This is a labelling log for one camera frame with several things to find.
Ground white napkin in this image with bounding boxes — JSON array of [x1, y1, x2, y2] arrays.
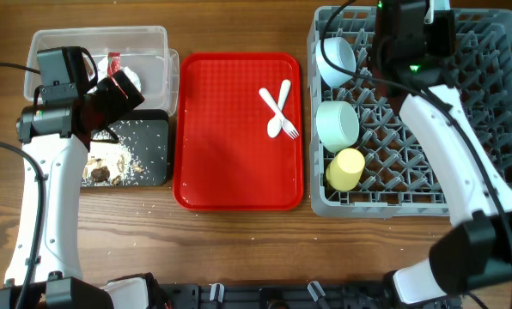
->
[[97, 58, 142, 92]]

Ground red strawberry snack wrapper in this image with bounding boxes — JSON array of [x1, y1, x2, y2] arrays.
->
[[107, 52, 121, 76]]

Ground rice and food scraps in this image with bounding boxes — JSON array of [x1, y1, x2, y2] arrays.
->
[[82, 119, 162, 186]]

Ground cream plastic spoon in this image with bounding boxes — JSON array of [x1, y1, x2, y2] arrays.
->
[[266, 79, 292, 139]]

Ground pink plastic fork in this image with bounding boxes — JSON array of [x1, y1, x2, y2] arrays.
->
[[259, 88, 299, 139]]

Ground mint green bowl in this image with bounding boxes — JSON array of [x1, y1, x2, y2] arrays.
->
[[315, 101, 359, 153]]

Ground blue bowl with rice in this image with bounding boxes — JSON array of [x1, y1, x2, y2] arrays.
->
[[315, 37, 357, 88]]

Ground yellow plastic cup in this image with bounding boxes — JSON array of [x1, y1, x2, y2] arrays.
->
[[325, 148, 366, 191]]

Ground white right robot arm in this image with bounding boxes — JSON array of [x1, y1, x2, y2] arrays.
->
[[372, 58, 512, 307]]

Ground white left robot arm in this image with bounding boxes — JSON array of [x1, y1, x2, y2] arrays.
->
[[0, 70, 149, 308]]

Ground clear plastic waste bin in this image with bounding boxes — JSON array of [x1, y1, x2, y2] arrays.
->
[[27, 26, 180, 116]]

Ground black food waste tray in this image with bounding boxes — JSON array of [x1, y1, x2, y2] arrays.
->
[[79, 109, 171, 188]]

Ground grey dishwasher rack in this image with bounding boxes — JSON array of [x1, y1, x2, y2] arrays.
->
[[307, 6, 512, 218]]

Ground red serving tray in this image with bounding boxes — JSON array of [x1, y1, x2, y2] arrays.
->
[[173, 52, 304, 211]]

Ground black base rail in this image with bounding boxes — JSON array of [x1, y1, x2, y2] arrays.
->
[[160, 282, 395, 309]]

